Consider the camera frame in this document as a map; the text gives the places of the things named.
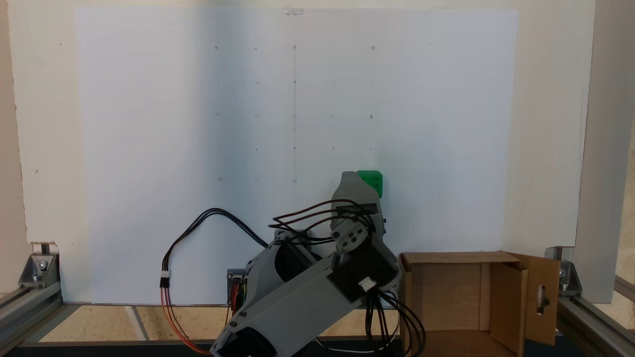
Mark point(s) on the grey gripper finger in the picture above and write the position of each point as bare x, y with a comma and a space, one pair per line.
352, 191

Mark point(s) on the green die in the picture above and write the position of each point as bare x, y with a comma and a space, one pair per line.
373, 179

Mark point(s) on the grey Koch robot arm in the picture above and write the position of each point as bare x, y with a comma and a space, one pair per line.
297, 307

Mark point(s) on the brown cardboard box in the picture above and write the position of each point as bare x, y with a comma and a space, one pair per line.
446, 297

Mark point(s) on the metal corner bracket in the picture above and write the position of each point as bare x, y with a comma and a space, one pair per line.
565, 277
39, 267

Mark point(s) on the aluminium frame rail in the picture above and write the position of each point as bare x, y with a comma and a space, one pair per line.
30, 307
595, 322

